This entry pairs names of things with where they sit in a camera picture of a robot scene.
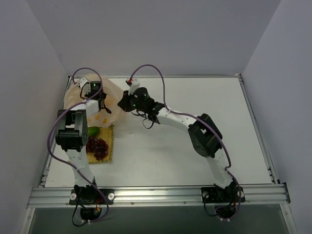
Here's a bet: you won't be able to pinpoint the banana print plastic bag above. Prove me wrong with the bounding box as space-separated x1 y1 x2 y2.
64 77 124 128

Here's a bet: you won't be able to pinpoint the green fake fruit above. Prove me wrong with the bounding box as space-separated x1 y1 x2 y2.
88 126 100 137

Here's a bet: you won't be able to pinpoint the dark red fake grapes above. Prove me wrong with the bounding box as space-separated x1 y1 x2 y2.
86 137 109 161

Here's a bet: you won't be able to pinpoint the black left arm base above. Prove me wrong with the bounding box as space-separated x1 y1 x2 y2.
69 186 115 227

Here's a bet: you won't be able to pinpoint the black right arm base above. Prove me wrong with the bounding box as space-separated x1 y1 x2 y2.
201 185 246 222

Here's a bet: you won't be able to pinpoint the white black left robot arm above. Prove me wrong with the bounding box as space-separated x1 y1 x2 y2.
55 81 106 187

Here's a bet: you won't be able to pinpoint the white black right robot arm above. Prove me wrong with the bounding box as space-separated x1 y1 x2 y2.
117 87 231 189

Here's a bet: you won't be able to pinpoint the yellow woven placemat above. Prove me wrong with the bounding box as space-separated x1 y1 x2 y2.
86 125 114 164

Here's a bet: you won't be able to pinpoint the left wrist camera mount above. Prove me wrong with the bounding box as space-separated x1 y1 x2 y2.
74 77 90 89

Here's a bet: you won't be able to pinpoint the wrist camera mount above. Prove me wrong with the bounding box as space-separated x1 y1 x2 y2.
126 78 140 94
74 77 90 89

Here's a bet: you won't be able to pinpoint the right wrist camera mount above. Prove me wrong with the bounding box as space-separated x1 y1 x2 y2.
126 78 140 94

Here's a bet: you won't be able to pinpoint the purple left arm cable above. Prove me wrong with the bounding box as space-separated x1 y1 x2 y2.
46 67 110 223

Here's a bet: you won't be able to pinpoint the front aluminium mounting rail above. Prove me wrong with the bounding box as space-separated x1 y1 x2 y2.
27 184 291 208

